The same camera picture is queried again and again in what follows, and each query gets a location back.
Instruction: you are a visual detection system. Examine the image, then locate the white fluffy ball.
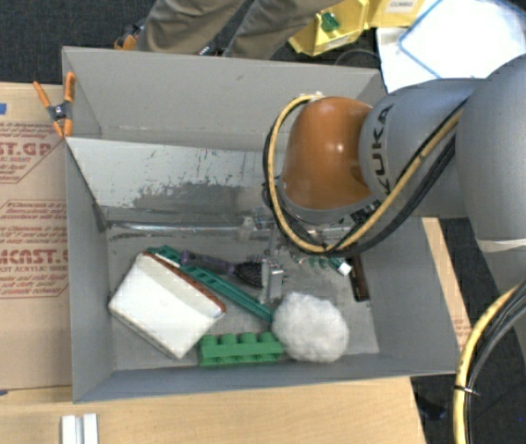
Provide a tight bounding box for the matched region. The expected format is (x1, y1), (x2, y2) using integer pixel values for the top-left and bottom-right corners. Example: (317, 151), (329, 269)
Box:
(270, 290), (351, 364)

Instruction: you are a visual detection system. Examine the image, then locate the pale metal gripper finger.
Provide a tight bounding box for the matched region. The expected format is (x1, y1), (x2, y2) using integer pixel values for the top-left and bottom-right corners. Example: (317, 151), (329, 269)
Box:
(258, 257), (287, 305)

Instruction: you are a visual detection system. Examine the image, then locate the green toy building block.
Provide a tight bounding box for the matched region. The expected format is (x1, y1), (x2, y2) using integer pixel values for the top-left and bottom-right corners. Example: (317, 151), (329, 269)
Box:
(197, 331), (286, 368)

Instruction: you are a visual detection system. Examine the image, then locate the white box with brown edge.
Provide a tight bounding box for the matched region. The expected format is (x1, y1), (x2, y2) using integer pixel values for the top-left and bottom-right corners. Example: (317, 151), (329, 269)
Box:
(107, 251), (227, 361)

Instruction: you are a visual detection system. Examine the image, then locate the purple hairbrush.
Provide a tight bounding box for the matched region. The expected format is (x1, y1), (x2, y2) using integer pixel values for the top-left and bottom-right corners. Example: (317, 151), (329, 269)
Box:
(178, 249), (266, 290)

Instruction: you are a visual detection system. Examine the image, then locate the grey metal bin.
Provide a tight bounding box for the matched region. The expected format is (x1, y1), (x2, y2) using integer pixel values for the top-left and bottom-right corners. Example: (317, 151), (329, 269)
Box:
(61, 46), (463, 404)

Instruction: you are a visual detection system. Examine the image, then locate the brown cardboard board red print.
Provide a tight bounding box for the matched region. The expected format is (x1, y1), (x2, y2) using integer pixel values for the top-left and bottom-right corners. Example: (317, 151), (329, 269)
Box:
(0, 80), (475, 400)

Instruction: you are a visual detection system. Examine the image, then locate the dark green flat block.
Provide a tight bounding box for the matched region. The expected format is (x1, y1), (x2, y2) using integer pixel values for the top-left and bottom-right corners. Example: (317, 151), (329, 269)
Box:
(145, 244), (275, 324)

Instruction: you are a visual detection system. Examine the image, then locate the person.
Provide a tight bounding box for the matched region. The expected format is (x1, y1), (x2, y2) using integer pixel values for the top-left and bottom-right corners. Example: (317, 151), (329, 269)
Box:
(113, 0), (375, 61)

